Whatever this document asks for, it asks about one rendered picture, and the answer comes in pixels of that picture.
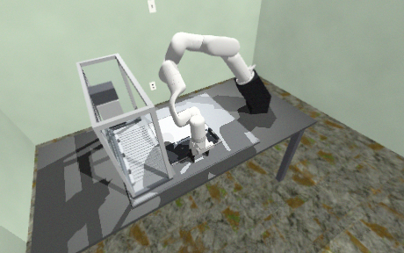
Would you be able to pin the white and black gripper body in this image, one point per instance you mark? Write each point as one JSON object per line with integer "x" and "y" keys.
{"x": 193, "y": 147}

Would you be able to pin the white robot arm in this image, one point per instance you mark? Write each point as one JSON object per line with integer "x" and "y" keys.
{"x": 228, "y": 48}

